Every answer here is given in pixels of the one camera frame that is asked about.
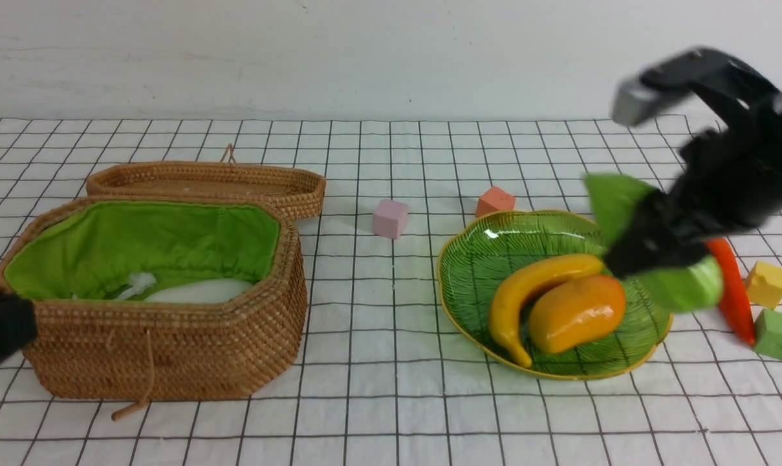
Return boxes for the orange foam cube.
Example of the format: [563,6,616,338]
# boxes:
[475,186,517,217]

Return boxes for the orange yellow toy mango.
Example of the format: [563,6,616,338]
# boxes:
[527,274,627,354]

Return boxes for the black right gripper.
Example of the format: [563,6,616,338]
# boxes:
[603,87,782,278]

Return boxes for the white toy radish green leaves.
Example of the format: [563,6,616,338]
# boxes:
[143,278,254,304]

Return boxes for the white black grid tablecloth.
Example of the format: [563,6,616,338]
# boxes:
[0,116,782,465]

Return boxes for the green toy bitter gourd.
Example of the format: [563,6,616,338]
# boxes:
[583,172,724,313]

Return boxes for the yellow toy banana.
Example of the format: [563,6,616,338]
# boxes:
[488,253,603,369]

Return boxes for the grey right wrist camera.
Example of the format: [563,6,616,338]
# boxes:
[611,47,780,128]

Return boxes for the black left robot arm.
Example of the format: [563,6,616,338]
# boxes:
[0,294,38,364]

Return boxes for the woven rattan basket lid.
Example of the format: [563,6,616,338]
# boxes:
[85,144,327,221]

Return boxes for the yellow foam cube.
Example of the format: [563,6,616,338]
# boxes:
[745,261,782,309]

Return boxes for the green glass leaf plate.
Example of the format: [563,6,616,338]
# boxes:
[436,210,673,381]

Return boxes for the pink foam cube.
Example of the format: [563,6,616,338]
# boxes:
[372,199,409,239]

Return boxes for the green foam cube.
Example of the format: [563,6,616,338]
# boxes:
[754,309,782,361]

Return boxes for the orange toy carrot green top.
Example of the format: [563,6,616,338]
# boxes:
[706,237,755,347]

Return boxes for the woven rattan basket green lining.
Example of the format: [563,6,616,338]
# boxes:
[0,195,309,401]

